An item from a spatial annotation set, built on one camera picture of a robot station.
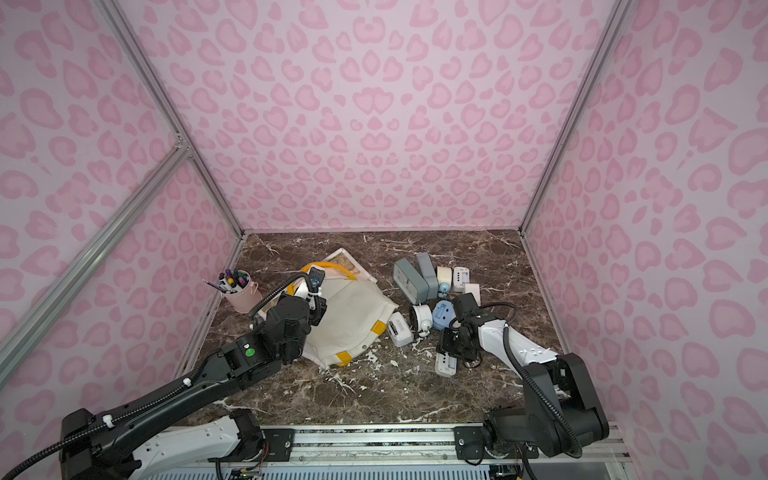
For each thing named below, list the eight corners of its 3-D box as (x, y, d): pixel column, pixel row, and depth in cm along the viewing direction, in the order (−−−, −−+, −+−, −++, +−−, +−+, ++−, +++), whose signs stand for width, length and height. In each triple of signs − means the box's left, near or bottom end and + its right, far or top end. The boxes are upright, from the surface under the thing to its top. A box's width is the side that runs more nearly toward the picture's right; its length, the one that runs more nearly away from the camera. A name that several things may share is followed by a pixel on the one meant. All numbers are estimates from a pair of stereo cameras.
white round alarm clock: (414, 336, 93) (415, 325, 87) (413, 313, 98) (414, 301, 93) (431, 336, 93) (433, 325, 87) (429, 313, 98) (431, 301, 93)
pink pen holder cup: (231, 318, 98) (211, 294, 88) (242, 291, 105) (224, 267, 94) (257, 317, 98) (240, 294, 88) (266, 291, 105) (251, 267, 94)
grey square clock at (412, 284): (418, 312, 99) (420, 295, 91) (392, 280, 108) (392, 261, 100) (430, 305, 101) (433, 288, 93) (403, 273, 109) (404, 255, 101)
